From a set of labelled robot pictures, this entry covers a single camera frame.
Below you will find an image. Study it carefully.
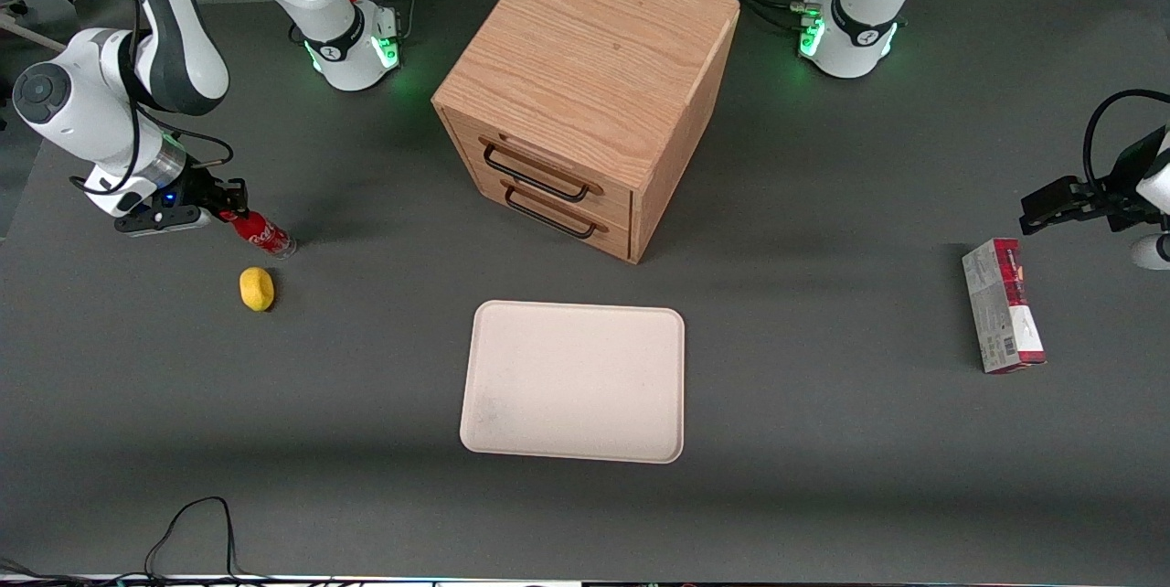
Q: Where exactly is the grey and red carton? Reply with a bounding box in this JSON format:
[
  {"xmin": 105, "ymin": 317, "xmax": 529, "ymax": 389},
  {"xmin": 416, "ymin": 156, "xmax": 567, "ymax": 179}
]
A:
[{"xmin": 962, "ymin": 238, "xmax": 1048, "ymax": 375}]

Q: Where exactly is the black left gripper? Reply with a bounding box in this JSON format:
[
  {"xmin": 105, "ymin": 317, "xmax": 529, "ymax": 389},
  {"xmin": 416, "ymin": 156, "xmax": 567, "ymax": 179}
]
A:
[{"xmin": 1019, "ymin": 128, "xmax": 1170, "ymax": 237}]

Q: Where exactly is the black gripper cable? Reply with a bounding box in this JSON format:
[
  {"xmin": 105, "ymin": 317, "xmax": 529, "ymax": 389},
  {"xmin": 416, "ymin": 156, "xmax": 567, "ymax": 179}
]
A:
[{"xmin": 1082, "ymin": 90, "xmax": 1170, "ymax": 197}]

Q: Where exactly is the white bar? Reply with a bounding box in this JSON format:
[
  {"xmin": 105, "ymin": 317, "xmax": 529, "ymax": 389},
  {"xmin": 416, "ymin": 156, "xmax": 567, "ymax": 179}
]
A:
[{"xmin": 0, "ymin": 13, "xmax": 70, "ymax": 55}]

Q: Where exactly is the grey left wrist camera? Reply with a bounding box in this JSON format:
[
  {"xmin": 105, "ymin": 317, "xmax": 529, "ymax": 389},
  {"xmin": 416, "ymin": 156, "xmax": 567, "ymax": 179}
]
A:
[{"xmin": 1129, "ymin": 232, "xmax": 1170, "ymax": 272}]

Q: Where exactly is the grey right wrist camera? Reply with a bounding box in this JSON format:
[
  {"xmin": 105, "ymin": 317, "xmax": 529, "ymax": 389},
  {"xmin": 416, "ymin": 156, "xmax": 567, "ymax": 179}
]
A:
[{"xmin": 113, "ymin": 202, "xmax": 214, "ymax": 237}]

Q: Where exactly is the wooden drawer cabinet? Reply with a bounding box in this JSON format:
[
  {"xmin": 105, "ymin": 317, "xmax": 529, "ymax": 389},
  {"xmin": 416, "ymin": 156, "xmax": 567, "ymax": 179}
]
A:
[{"xmin": 431, "ymin": 0, "xmax": 741, "ymax": 265}]

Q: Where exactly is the yellow lemon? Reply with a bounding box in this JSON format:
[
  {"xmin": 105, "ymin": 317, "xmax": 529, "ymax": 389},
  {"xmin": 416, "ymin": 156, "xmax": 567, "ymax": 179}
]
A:
[{"xmin": 239, "ymin": 267, "xmax": 276, "ymax": 313}]

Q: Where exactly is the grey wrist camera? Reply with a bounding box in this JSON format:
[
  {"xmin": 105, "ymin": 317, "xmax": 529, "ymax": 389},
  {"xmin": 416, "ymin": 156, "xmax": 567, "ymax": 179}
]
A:
[
  {"xmin": 113, "ymin": 202, "xmax": 214, "ymax": 237},
  {"xmin": 1129, "ymin": 232, "xmax": 1170, "ymax": 272}
]

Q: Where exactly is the red coke bottle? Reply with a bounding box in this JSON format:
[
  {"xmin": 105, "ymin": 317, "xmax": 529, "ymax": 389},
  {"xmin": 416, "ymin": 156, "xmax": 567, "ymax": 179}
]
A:
[{"xmin": 223, "ymin": 209, "xmax": 298, "ymax": 260}]

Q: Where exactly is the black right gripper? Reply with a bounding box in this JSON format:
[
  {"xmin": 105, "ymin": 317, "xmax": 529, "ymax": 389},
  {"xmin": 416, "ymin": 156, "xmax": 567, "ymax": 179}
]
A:
[{"xmin": 155, "ymin": 165, "xmax": 250, "ymax": 225}]

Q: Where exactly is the black cable loop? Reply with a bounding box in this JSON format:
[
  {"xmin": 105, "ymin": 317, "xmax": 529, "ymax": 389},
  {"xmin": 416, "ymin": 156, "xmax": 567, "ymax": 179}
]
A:
[{"xmin": 0, "ymin": 496, "xmax": 367, "ymax": 587}]

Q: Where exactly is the cream plastic tray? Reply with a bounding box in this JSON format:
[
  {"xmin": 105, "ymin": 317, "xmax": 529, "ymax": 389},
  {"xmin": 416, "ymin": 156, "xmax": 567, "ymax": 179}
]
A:
[{"xmin": 459, "ymin": 299, "xmax": 686, "ymax": 464}]

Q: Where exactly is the black metal drawer handle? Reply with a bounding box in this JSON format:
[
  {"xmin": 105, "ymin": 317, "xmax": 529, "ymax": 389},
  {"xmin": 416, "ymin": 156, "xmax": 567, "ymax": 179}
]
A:
[
  {"xmin": 504, "ymin": 186, "xmax": 599, "ymax": 240},
  {"xmin": 482, "ymin": 141, "xmax": 591, "ymax": 204}
]

